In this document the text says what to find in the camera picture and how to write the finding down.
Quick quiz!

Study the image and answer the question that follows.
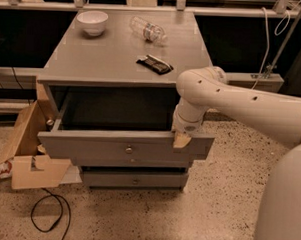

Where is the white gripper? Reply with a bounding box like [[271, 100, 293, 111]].
[[172, 98, 209, 148]]

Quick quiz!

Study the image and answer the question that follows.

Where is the grey top drawer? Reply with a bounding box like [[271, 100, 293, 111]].
[[39, 85, 214, 168]]

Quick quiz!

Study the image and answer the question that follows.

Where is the grey drawer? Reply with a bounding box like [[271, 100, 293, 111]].
[[39, 85, 214, 168], [81, 171, 188, 188]]

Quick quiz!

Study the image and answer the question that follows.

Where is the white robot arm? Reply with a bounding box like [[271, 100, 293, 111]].
[[172, 66, 301, 240]]

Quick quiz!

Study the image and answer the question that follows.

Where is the grey bottom drawer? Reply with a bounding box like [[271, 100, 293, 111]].
[[81, 171, 188, 188]]

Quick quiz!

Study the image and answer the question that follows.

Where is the grey drawer cabinet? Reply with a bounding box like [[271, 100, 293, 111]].
[[32, 5, 222, 195]]

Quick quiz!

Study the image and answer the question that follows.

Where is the open cardboard box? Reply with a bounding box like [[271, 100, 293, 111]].
[[0, 83, 72, 189]]

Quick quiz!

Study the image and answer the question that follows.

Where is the dark snack wrapper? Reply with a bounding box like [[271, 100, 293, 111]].
[[137, 55, 174, 75]]

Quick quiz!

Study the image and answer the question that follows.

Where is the clear plastic water bottle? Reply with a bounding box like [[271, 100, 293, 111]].
[[130, 16, 167, 45]]

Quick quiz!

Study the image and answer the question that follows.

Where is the soda can in box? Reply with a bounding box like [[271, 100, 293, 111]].
[[46, 119, 54, 127]]

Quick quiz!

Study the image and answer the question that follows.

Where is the white ceramic bowl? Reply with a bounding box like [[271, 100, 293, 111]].
[[77, 10, 108, 36]]

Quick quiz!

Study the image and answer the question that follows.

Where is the metal tripod pole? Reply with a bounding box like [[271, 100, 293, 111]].
[[262, 2, 301, 79]]

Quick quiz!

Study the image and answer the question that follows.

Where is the grey metal wall rail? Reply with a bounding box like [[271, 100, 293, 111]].
[[226, 72, 284, 92]]

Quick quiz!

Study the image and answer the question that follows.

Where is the black floor cable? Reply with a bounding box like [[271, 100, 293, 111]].
[[29, 187, 72, 240]]

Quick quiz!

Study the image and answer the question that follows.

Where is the white hanging cable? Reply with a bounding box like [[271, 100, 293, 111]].
[[250, 5, 274, 91]]

